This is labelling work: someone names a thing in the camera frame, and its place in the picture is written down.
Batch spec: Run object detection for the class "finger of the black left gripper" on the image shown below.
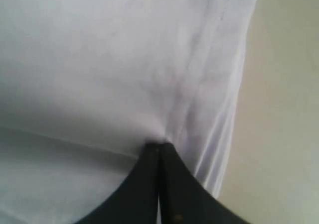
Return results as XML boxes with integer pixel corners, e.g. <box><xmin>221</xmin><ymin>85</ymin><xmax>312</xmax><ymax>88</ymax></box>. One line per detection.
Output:
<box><xmin>158</xmin><ymin>143</ymin><xmax>246</xmax><ymax>224</ymax></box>
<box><xmin>77</xmin><ymin>142</ymin><xmax>160</xmax><ymax>224</ymax></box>

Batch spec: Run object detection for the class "white t-shirt red lettering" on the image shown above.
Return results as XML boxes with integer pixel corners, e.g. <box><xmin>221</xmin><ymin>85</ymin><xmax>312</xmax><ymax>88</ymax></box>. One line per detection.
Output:
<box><xmin>0</xmin><ymin>0</ymin><xmax>257</xmax><ymax>224</ymax></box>

